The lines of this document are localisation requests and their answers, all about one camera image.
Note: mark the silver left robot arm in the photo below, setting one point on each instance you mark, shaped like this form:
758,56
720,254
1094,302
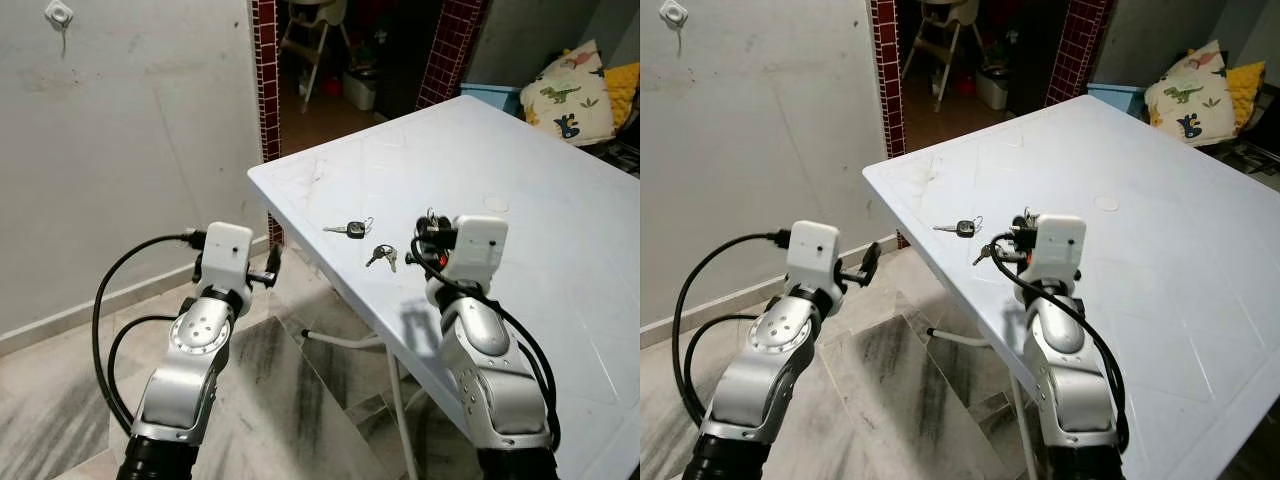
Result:
190,370
765,375

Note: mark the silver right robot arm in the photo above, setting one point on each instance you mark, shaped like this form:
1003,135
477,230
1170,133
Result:
495,380
1070,385

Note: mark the bunch of keys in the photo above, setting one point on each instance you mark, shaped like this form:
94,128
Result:
984,252
383,255

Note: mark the single key with black head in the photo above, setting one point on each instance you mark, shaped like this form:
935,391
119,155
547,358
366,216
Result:
353,230
964,229

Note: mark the round white table cap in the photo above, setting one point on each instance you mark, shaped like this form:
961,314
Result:
495,204
1105,203

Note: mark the white plastic table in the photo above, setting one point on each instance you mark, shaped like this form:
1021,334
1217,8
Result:
540,180
1160,180

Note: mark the white floor container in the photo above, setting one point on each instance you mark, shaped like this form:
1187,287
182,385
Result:
992,90
360,90

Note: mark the light blue box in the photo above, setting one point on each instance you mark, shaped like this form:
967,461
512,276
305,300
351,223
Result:
490,97
1115,97

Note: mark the white table leg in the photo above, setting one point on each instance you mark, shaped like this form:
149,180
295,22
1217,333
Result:
1020,420
398,400

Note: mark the narrow red tiled pillar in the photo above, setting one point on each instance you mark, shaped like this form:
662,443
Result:
885,80
266,90

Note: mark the wide red tiled pillar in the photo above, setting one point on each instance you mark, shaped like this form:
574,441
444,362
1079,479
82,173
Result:
1080,50
452,50

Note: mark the dinosaur print pillow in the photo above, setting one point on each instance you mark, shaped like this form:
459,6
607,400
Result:
1195,100
570,100

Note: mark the wooden high chair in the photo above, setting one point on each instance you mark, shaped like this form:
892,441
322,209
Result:
312,35
940,35

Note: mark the yellow pillow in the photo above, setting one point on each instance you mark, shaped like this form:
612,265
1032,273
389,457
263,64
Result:
1247,90
622,90

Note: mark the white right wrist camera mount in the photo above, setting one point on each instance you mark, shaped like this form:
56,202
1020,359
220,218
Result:
1060,248
478,248

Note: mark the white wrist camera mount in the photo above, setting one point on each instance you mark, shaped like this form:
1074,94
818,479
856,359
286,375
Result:
228,250
478,248
1060,248
812,250

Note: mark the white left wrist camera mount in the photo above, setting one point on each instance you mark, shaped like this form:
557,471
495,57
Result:
228,250
812,250

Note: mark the white wall hook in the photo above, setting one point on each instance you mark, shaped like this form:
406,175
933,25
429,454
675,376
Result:
674,13
59,14

